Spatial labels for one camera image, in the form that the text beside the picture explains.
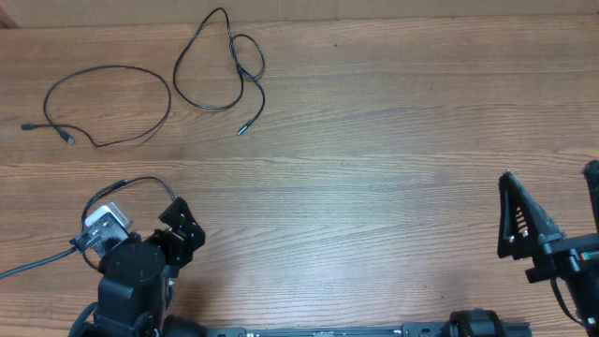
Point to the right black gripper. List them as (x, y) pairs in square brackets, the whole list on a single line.
[(564, 252)]

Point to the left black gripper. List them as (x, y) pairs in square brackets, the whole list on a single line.
[(187, 232)]

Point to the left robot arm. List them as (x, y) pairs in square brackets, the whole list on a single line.
[(135, 290)]

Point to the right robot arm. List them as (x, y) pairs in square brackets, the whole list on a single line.
[(577, 295)]

